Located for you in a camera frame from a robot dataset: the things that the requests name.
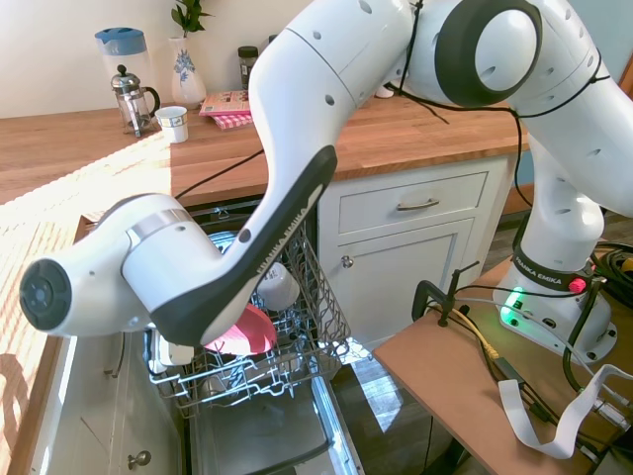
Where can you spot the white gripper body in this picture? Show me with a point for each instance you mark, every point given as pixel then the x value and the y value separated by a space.
pixel 170 353

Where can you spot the white ceramic cup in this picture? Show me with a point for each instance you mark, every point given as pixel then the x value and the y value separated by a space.
pixel 279 287

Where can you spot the brown wooden mounting board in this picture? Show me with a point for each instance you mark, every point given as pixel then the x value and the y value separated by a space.
pixel 445 376

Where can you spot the white cabinet door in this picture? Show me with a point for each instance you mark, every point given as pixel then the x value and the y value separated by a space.
pixel 395 287

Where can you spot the white cabinet drawer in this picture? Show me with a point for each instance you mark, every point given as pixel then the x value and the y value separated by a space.
pixel 376 200

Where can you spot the glass French press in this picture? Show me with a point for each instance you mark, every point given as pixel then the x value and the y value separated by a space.
pixel 131 104

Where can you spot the stainless dishwasher door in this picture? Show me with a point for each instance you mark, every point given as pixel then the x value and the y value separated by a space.
pixel 257 435

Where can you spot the green leafy plant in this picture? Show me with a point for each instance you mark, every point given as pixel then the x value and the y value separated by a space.
pixel 190 15

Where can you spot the white vase blue flowers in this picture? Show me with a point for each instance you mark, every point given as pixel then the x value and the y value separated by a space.
pixel 185 74

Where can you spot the pink plate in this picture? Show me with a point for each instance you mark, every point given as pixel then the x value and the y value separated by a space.
pixel 254 329

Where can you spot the dark spice jar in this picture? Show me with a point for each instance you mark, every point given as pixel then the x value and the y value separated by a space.
pixel 247 66

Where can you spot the black metal clamp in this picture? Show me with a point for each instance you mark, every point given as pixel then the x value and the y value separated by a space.
pixel 425 292

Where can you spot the pink book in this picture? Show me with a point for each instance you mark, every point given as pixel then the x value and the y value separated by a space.
pixel 222 101

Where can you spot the red emergency button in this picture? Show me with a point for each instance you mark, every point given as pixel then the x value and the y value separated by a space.
pixel 576 285

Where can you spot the white corner cabinet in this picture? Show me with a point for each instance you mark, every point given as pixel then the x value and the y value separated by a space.
pixel 99 420

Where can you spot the white patterned paper cup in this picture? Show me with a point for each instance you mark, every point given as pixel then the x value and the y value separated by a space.
pixel 173 123

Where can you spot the pink checkered napkin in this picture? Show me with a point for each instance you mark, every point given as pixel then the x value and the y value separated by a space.
pixel 235 120

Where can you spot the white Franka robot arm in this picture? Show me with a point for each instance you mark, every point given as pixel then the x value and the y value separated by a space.
pixel 306 74

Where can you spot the metal cabinet knob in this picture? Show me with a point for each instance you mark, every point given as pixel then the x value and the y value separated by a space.
pixel 347 261
pixel 139 459

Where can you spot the clear pitcher blue lid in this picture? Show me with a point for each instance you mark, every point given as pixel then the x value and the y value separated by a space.
pixel 123 54

